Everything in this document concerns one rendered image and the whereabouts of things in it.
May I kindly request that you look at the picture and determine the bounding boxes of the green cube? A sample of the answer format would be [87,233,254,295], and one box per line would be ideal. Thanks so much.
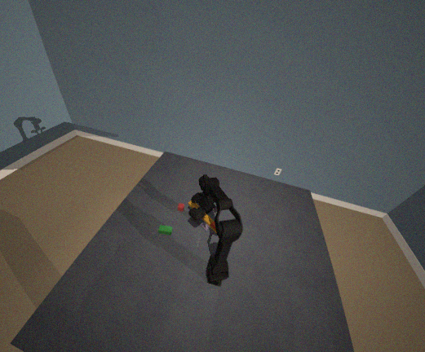
[159,225,172,235]

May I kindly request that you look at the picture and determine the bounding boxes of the orange long bar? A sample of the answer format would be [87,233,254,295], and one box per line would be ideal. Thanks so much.
[188,201,217,234]

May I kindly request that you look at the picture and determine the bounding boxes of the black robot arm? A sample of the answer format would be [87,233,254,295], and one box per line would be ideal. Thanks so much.
[191,174,242,286]

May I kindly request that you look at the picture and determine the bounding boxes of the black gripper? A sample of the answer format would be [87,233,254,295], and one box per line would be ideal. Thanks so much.
[188,198,215,221]

